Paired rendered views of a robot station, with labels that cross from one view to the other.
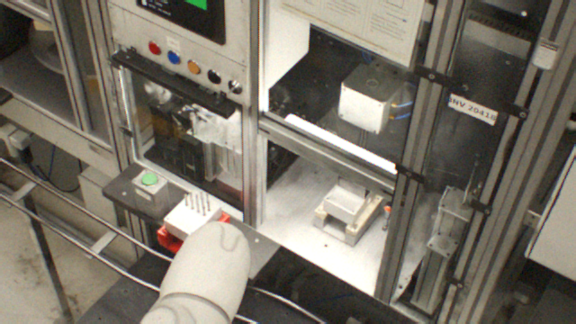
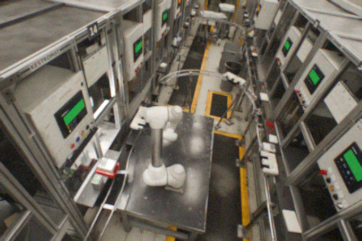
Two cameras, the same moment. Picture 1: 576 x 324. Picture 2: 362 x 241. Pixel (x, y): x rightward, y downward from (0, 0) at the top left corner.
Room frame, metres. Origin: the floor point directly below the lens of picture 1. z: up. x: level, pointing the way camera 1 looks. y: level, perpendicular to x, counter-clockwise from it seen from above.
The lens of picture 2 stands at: (1.14, 1.28, 2.50)
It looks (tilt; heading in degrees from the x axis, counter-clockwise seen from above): 42 degrees down; 243
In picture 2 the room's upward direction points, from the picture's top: 9 degrees clockwise
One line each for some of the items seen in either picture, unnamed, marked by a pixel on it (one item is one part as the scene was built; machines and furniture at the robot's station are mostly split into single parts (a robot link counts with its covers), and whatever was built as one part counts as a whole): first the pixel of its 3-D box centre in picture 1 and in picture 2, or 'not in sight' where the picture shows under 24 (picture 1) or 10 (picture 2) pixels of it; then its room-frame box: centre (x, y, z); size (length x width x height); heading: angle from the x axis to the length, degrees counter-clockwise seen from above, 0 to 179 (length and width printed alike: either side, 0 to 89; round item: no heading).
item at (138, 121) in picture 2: not in sight; (141, 119); (0.79, -0.41, 0.84); 0.36 x 0.14 x 0.10; 58
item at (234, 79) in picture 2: not in sight; (233, 80); (-0.94, -1.00, 0.84); 0.37 x 0.14 x 0.10; 116
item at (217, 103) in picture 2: not in sight; (219, 105); (-1.07, -1.30, 0.01); 1.00 x 0.55 x 0.01; 58
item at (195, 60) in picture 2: not in sight; (198, 51); (-1.73, -3.79, 0.01); 5.85 x 0.59 x 0.01; 58
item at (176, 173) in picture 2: not in sight; (176, 174); (0.64, 0.42, 0.85); 0.18 x 0.16 x 0.22; 168
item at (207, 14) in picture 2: not in sight; (211, 27); (-2.41, -4.48, 0.48); 0.88 x 0.56 x 0.96; 166
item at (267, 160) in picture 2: not in sight; (267, 159); (-0.39, 0.53, 0.84); 0.37 x 0.14 x 0.10; 58
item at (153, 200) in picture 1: (153, 192); (97, 181); (1.32, 0.36, 0.97); 0.08 x 0.08 x 0.12; 58
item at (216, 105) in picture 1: (172, 79); (82, 144); (1.35, 0.28, 1.37); 0.36 x 0.04 x 0.04; 58
